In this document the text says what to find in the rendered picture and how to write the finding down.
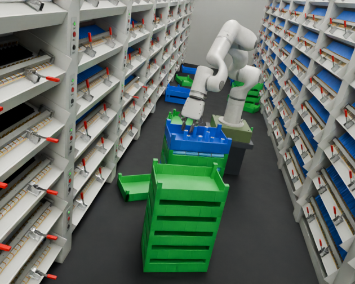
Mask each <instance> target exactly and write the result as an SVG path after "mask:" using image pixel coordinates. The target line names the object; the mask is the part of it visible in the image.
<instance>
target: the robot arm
mask: <svg viewBox="0 0 355 284"><path fill-rule="evenodd" d="M257 43H258V39H257V37H256V35H255V34H254V33H253V32H252V31H250V30H249V29H247V28H245V27H243V26H241V25H240V24H239V23H238V22H237V21H235V20H229V21H227V22H226V23H225V24H224V25H223V27H222V28H221V30H220V32H219V34H218V36H217V37H216V39H215V41H214V43H213V44H212V46H211V48H210V50H209V52H208V54H207V56H206V61H207V62H208V63H209V64H210V65H212V66H214V67H216V68H217V69H218V70H219V71H218V73H217V75H216V76H213V72H214V71H213V70H212V69H210V68H208V67H206V66H198V67H197V70H196V74H195V76H194V80H193V83H192V87H191V89H190V93H189V96H190V97H188V98H187V100H186V102H185V104H184V106H183V110H182V111H181V112H180V113H179V114H178V116H179V117H180V118H181V120H182V123H183V124H182V126H181V130H182V131H184V130H185V127H186V121H187V119H188V118H190V119H193V123H192V125H191V126H190V129H189V133H190V134H191V133H192V132H193V130H194V127H195V126H196V125H198V124H200V123H203V119H202V115H203V110H204V107H205V102H204V100H205V99H207V97H206V95H207V92H208V91H212V92H219V91H221V90H222V88H223V87H224V85H225V82H226V80H227V78H228V77H229V78H230V79H233V80H235V81H239V82H243V83H244V85H243V86H239V87H233V88H232V89H231V90H230V93H229V97H228V102H227V107H226V110H225V114H224V116H223V117H219V119H218V121H219V122H220V123H222V124H224V125H226V126H230V127H243V126H244V123H243V122H242V121H243V119H241V115H242V111H243V107H244V104H245V100H246V96H247V94H248V92H249V91H250V90H251V89H252V88H253V87H254V86H255V85H256V84H258V83H259V82H260V80H261V76H262V75H261V71H260V69H258V68H256V67H253V66H249V65H247V63H248V61H249V55H248V51H252V50H253V49H255V47H256V46H257ZM227 53H229V54H230V55H231V56H232V59H233V62H232V63H231V65H230V66H229V68H228V69H227V66H226V64H225V62H224V61H223V60H224V58H225V56H226V54H227ZM181 115H182V116H184V118H183V117H182V116H181Z"/></svg>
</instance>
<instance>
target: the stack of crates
mask: <svg viewBox="0 0 355 284"><path fill-rule="evenodd" d="M217 167H218V164H217V163H214V162H213V164H212V167H205V166H187V165H170V164H160V163H158V159H155V158H154V159H153V164H152V171H151V176H150V183H149V190H148V198H147V206H146V210H145V218H144V225H143V232H142V236H141V250H142V258H143V271H144V272H207V269H208V265H209V262H210V258H211V254H212V250H213V247H214V243H215V240H216V235H217V232H218V229H219V224H220V220H221V216H222V214H223V209H224V205H225V201H226V198H227V195H228V190H229V184H224V182H223V180H222V178H221V177H220V175H219V173H218V171H217Z"/></svg>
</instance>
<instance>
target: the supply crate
mask: <svg viewBox="0 0 355 284"><path fill-rule="evenodd" d="M181 126H182V125H180V124H173V123H171V120H170V119H167V120H166V127H165V135H166V139H167V143H168V147H169V149H170V150H183V151H191V152H206V153H221V154H229V151H230V146H231V143H232V139H231V138H227V137H226V136H225V135H224V133H223V132H222V130H221V127H222V124H218V126H217V128H216V127H208V130H207V131H209V132H210V135H209V139H208V142H205V138H203V133H204V129H205V127H204V126H198V127H197V132H196V137H192V135H193V133H191V134H190V133H189V129H190V126H191V125H186V127H185V130H188V135H190V140H183V136H184V131H182V130H181ZM198 136H202V140H201V141H198ZM210 137H214V142H213V143H211V142H210ZM221 138H224V139H225V140H224V143H220V140H221Z"/></svg>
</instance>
